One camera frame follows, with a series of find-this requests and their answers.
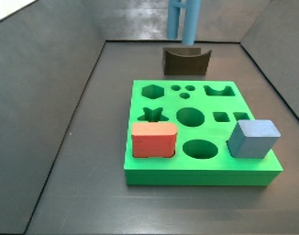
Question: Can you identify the blue three prong object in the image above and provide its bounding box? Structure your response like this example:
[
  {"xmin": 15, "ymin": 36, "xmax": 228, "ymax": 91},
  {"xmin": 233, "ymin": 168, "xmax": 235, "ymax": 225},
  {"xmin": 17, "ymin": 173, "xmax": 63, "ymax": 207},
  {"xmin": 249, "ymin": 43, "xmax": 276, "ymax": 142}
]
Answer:
[{"xmin": 167, "ymin": 0, "xmax": 201, "ymax": 45}]

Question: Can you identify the black curved fixture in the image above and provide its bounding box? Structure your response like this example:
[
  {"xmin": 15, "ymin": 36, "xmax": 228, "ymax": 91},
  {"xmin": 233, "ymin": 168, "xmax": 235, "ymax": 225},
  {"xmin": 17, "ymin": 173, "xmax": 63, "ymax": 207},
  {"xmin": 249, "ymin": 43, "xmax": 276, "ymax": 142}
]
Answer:
[{"xmin": 163, "ymin": 48, "xmax": 212, "ymax": 75}]

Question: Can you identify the red block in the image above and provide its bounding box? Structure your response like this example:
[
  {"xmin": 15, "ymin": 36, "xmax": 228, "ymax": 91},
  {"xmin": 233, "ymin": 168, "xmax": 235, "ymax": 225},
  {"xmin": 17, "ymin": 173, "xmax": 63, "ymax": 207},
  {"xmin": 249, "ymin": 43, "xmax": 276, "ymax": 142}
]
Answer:
[{"xmin": 131, "ymin": 122, "xmax": 177, "ymax": 158}]

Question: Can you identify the green shape sorter block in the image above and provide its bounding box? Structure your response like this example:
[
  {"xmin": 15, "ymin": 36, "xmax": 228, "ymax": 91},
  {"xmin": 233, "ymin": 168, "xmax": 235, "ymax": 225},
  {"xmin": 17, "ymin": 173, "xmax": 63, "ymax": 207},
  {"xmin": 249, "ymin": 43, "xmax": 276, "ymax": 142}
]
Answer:
[{"xmin": 124, "ymin": 80, "xmax": 283, "ymax": 186}]

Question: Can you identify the blue grey block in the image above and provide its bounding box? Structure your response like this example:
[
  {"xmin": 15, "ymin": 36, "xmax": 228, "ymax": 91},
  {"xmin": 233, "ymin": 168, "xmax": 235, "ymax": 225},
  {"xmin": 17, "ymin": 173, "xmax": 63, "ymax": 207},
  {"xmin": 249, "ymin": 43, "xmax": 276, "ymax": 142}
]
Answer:
[{"xmin": 227, "ymin": 119, "xmax": 280, "ymax": 159}]

